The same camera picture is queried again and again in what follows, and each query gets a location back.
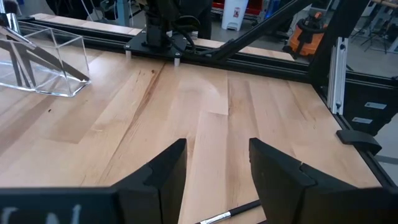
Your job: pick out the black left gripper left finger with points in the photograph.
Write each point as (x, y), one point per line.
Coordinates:
(93, 205)

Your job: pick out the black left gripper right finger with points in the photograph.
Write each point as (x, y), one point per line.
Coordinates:
(311, 202)

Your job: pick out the silver-ferrule makeup brush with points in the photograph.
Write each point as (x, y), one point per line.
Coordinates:
(242, 209)

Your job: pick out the medium black makeup brush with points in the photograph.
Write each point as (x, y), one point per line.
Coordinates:
(29, 73)

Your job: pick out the clear acrylic organizer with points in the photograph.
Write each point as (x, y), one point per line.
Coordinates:
(71, 56)

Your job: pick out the large black makeup brush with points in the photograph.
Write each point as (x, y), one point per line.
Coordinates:
(15, 71)

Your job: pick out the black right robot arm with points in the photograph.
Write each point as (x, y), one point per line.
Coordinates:
(158, 25)

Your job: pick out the black table clamp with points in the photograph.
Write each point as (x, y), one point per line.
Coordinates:
(357, 140)

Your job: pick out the orange shop vacuum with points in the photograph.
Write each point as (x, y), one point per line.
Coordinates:
(304, 40)

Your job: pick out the white waste bin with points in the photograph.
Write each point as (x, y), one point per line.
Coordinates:
(234, 15)

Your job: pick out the light wooden table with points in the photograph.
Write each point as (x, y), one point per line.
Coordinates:
(387, 3)

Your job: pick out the silver aluminium extrusion post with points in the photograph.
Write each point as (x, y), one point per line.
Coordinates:
(337, 77)

